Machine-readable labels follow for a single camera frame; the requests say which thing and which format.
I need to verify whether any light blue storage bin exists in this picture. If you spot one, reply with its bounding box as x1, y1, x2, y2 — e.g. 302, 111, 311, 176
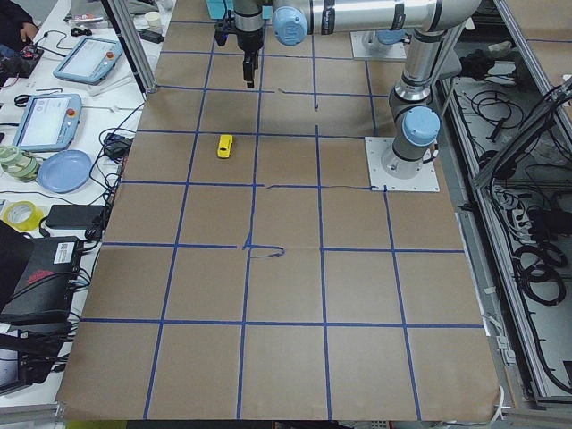
206, 0, 273, 20

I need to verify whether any teach pendant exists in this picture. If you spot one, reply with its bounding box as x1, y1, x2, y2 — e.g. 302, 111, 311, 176
13, 94, 82, 153
53, 36, 123, 85

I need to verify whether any upper teach pendant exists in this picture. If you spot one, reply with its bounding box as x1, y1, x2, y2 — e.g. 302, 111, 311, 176
53, 36, 123, 85

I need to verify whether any white paper cup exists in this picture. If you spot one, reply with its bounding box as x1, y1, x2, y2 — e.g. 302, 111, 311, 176
144, 11, 163, 33

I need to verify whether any black computer box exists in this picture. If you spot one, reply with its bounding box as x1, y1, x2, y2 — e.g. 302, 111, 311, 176
1, 236, 80, 326

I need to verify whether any brown paper table cover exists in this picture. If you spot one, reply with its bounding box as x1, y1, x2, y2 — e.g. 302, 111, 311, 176
57, 1, 499, 422

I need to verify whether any green tape rolls stack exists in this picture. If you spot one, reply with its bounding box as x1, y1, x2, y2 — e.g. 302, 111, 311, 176
1, 145, 41, 182

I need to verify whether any yellow tape roll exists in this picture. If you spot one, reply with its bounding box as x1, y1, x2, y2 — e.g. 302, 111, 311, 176
3, 201, 44, 232

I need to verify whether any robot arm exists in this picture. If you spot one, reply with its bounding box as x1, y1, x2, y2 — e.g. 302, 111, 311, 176
214, 0, 479, 162

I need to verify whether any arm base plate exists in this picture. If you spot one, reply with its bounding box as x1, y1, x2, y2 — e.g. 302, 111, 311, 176
365, 137, 440, 192
350, 31, 407, 63

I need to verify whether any aluminium frame post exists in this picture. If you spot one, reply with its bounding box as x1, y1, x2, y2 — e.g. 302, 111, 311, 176
101, 0, 156, 95

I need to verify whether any black power adapter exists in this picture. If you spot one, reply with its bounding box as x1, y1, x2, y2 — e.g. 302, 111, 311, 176
45, 205, 104, 230

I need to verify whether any lower teach pendant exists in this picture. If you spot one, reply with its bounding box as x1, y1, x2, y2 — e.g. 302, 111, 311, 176
13, 94, 82, 153

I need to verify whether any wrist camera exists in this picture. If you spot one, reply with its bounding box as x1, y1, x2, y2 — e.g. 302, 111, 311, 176
214, 19, 234, 46

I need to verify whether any blue plastic plate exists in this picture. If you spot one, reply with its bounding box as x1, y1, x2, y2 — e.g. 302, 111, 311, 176
37, 150, 92, 193

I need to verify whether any yellow toy beetle car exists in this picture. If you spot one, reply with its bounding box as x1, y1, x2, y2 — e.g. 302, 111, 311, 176
216, 134, 233, 159

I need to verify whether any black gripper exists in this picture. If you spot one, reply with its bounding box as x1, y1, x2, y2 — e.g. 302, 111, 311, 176
236, 28, 263, 88

